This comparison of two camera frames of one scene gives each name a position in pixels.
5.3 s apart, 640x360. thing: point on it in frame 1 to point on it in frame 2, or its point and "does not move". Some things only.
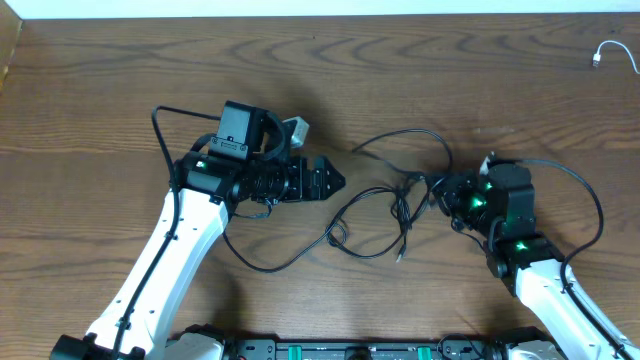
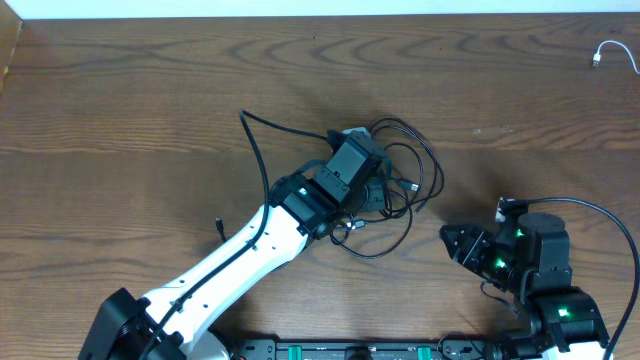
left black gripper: (310, 178) to (373, 192)
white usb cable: (597, 56) does not move
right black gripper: (451, 191) to (465, 245)
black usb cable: (364, 200) to (417, 174)
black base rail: (449, 348) does not move
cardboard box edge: (10, 32) does not move
